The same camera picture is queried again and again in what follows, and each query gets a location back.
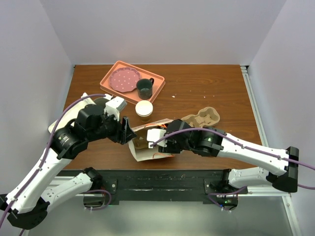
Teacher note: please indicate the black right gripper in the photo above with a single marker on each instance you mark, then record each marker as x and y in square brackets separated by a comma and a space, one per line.
[169, 148]

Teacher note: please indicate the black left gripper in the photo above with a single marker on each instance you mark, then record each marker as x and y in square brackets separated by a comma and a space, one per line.
[123, 132]

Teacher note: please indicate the cream paper gift bag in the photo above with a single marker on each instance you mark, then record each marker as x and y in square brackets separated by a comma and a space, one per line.
[149, 153]

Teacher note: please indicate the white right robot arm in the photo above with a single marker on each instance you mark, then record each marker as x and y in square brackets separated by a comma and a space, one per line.
[271, 166]

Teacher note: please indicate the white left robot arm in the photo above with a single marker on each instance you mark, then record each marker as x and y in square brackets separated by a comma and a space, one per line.
[82, 122]

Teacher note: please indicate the grey cylindrical utensil holder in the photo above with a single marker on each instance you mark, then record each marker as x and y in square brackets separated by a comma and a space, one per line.
[101, 101]

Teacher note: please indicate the beige pulp cup carrier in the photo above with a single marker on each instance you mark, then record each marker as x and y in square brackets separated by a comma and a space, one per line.
[206, 117]

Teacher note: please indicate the white rectangular plate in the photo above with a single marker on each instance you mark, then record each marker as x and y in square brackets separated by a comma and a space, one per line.
[71, 114]

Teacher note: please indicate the pink polka dot plate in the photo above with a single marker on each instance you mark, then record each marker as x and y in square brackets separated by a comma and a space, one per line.
[124, 79]

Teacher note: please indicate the dark green mug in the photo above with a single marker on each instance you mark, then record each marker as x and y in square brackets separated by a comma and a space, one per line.
[145, 88]

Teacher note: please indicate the salmon pink serving tray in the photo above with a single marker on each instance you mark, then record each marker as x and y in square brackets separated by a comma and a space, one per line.
[132, 97]

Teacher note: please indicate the black mounting base plate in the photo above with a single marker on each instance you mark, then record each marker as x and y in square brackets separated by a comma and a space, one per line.
[165, 185]

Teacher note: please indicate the aluminium frame rail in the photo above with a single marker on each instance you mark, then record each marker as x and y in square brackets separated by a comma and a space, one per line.
[264, 211]

